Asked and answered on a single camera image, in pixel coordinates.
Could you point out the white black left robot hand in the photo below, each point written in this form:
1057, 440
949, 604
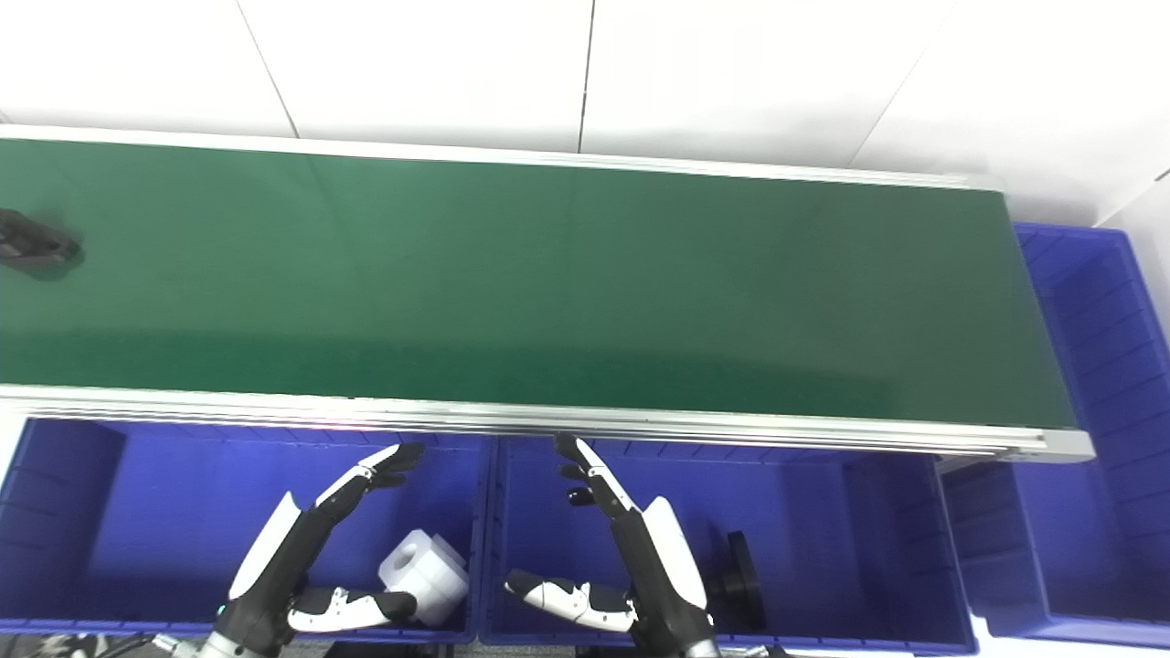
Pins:
274, 585

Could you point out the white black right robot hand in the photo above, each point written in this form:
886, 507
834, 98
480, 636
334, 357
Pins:
654, 585

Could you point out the black flange part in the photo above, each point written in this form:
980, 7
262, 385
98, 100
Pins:
739, 576
32, 245

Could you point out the blue plastic bin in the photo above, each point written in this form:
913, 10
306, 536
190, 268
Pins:
804, 530
164, 512
1097, 366

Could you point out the white cylindrical plastic part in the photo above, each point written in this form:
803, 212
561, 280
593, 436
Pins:
430, 571

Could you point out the green conveyor belt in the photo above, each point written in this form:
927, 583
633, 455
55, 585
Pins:
548, 292
640, 425

